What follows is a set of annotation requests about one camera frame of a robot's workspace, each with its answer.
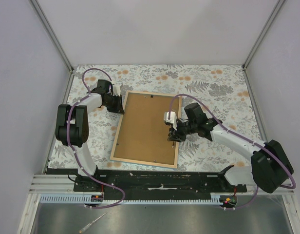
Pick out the aluminium corner post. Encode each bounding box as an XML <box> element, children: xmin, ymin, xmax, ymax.
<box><xmin>30</xmin><ymin>0</ymin><xmax>75</xmax><ymax>74</ymax></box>
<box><xmin>242</xmin><ymin>0</ymin><xmax>286</xmax><ymax>71</ymax></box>

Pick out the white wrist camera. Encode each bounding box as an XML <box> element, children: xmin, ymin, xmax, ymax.
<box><xmin>112</xmin><ymin>84</ymin><xmax>121</xmax><ymax>97</ymax></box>
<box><xmin>163</xmin><ymin>111</ymin><xmax>177</xmax><ymax>130</ymax></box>

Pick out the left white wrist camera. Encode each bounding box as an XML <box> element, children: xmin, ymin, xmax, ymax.
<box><xmin>112</xmin><ymin>84</ymin><xmax>121</xmax><ymax>97</ymax></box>

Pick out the aluminium rail bar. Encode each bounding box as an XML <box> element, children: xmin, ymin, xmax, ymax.
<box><xmin>29</xmin><ymin>174</ymin><xmax>77</xmax><ymax>195</ymax></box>

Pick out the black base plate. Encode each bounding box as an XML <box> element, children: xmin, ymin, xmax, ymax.
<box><xmin>46</xmin><ymin>168</ymin><xmax>248</xmax><ymax>201</ymax></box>

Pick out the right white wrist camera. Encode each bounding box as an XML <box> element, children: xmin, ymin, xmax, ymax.
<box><xmin>163</xmin><ymin>111</ymin><xmax>177</xmax><ymax>130</ymax></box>

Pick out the light blue cable duct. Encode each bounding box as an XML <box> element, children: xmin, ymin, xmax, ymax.
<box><xmin>39</xmin><ymin>193</ymin><xmax>223</xmax><ymax>205</ymax></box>

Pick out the right aluminium corner post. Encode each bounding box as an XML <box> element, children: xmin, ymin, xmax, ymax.
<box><xmin>242</xmin><ymin>0</ymin><xmax>286</xmax><ymax>71</ymax></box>

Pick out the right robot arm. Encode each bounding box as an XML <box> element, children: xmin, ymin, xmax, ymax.
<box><xmin>164</xmin><ymin>103</ymin><xmax>296</xmax><ymax>194</ymax></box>

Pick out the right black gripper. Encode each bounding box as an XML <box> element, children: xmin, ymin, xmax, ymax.
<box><xmin>168</xmin><ymin>119</ymin><xmax>197</xmax><ymax>143</ymax></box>

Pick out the blue picture frame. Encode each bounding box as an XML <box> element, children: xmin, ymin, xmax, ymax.
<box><xmin>110</xmin><ymin>91</ymin><xmax>182</xmax><ymax>169</ymax></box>

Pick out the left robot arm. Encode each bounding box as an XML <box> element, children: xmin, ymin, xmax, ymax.
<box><xmin>55</xmin><ymin>79</ymin><xmax>125</xmax><ymax>192</ymax></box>

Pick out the left aluminium corner post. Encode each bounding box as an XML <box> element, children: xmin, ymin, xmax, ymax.
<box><xmin>30</xmin><ymin>0</ymin><xmax>75</xmax><ymax>74</ymax></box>

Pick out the clear handled screwdriver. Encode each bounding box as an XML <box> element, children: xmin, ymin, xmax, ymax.
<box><xmin>79</xmin><ymin>212</ymin><xmax>107</xmax><ymax>234</ymax></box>

